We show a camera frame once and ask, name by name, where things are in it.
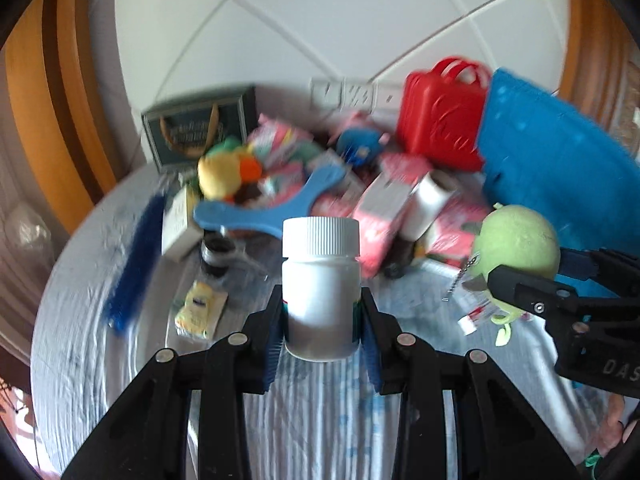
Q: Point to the yellow duck plush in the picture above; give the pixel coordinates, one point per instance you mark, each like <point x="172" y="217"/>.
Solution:
<point x="220" y="172"/>

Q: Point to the pale yellow packet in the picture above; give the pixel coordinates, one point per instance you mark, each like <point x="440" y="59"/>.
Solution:
<point x="200" y="310"/>

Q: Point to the pink packet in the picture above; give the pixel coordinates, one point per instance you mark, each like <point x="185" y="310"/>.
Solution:
<point x="452" y="225"/>
<point x="405" y="165"/>

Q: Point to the blue plastic crate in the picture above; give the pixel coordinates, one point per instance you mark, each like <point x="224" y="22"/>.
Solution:
<point x="550" y="160"/>

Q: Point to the blue plastic hanger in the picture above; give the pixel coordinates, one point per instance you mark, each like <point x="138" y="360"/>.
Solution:
<point x="240" y="217"/>

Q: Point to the red plastic toy suitcase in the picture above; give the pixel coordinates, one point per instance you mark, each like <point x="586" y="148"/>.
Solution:
<point x="435" y="120"/>

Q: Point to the clear plastic bag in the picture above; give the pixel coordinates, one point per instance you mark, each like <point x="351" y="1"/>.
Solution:
<point x="27" y="230"/>

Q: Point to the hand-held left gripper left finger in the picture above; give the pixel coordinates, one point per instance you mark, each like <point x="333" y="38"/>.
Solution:
<point x="272" y="350"/>

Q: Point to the person's right hand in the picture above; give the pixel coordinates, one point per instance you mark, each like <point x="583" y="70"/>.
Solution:
<point x="611" y="430"/>

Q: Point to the blue bottle brush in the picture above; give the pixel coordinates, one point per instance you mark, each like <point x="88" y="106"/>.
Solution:
<point x="135" y="265"/>

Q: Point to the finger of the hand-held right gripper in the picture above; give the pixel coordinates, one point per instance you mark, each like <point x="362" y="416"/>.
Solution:
<point x="575" y="262"/>
<point x="525" y="292"/>

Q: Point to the white cardboard box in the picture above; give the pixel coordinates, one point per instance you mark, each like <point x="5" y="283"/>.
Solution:
<point x="177" y="230"/>

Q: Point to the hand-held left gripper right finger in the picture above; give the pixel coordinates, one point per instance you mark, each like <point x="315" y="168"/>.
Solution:
<point x="369" y="355"/>

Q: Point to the black gift box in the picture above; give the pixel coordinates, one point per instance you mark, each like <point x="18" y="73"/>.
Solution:
<point x="195" y="130"/>

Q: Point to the white wall socket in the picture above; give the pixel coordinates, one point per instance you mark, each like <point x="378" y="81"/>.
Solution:
<point x="388" y="96"/>
<point x="357" y="93"/>

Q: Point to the pink tissue pack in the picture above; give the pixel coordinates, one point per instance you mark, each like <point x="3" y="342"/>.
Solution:
<point x="277" y="140"/>

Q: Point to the grey cloth covered desktop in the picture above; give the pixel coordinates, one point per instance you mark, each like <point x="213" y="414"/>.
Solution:
<point x="80" y="350"/>

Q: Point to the black silver tool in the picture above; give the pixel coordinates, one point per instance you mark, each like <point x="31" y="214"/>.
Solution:
<point x="217" y="255"/>

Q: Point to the pink box with white top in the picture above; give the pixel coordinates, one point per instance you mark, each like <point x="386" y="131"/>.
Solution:
<point x="380" y="220"/>

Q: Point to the white paper roll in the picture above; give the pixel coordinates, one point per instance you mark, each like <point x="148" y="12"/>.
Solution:
<point x="425" y="205"/>

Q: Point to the white bottle with ribbed cap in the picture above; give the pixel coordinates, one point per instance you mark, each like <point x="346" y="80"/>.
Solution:
<point x="320" y="285"/>

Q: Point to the pink plush toy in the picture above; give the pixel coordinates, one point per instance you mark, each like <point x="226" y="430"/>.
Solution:
<point x="355" y="120"/>

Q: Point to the blue plush toy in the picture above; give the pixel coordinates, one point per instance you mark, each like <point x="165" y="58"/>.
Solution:
<point x="360" y="142"/>

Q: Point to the wooden wall frame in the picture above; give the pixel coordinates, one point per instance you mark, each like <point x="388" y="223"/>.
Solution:
<point x="590" y="60"/>
<point x="50" y="110"/>

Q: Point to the light curtain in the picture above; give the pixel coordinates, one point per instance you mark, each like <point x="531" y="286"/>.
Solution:
<point x="20" y="300"/>

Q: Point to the light green plush toy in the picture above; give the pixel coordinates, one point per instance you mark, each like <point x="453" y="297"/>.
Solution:
<point x="515" y="240"/>

